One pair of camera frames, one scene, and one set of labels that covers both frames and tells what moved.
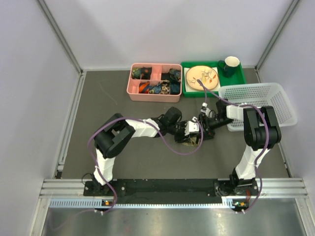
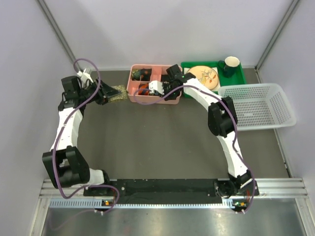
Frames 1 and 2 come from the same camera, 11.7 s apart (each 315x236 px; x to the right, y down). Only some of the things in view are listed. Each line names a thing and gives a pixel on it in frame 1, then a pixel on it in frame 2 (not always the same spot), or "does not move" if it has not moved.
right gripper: [208, 131] to [167, 98]
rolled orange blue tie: [143, 87] does not move
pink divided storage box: [158, 82] does not move
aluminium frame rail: [267, 188] does not move
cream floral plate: [206, 75] does not move
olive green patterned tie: [192, 142] to [122, 96]
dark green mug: [229, 66] does not move
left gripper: [178, 139] to [104, 93]
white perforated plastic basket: [254, 95] does not move
